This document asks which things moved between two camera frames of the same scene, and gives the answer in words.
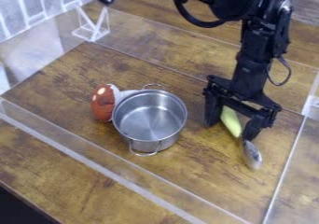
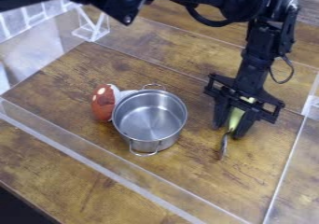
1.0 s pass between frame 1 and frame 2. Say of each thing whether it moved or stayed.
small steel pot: stayed
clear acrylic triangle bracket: stayed
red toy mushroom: stayed
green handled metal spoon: moved
